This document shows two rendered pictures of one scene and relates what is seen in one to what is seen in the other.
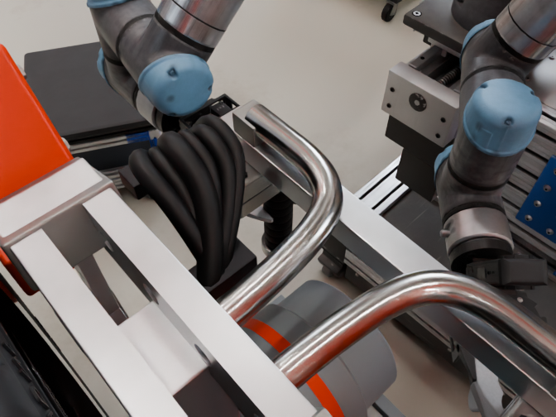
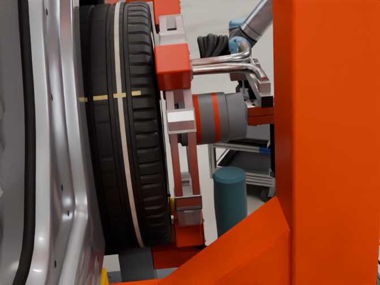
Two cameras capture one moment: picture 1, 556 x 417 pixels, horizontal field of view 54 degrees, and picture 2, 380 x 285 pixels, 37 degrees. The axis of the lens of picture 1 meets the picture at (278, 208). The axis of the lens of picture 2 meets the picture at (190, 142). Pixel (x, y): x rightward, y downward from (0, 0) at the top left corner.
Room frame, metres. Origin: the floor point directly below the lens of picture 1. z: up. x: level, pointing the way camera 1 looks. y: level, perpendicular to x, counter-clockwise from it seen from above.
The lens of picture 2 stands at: (-0.97, -0.90, 1.45)
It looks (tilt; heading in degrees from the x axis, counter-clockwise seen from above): 25 degrees down; 41
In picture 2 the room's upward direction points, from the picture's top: 5 degrees counter-clockwise
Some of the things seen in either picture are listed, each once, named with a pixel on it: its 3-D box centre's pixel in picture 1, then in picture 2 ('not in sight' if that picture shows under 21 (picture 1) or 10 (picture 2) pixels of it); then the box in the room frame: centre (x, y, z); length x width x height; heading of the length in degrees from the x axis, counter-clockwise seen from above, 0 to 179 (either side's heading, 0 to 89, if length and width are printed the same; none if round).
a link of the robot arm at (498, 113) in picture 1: (492, 125); not in sight; (0.45, -0.25, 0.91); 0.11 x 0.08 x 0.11; 167
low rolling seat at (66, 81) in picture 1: (102, 126); (255, 151); (1.21, 0.54, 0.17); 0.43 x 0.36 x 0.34; 15
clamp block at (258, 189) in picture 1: (256, 169); (244, 69); (0.37, 0.02, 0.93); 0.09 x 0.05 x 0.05; 132
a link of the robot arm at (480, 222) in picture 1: (475, 241); not in sight; (0.36, -0.24, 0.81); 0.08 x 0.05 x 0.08; 87
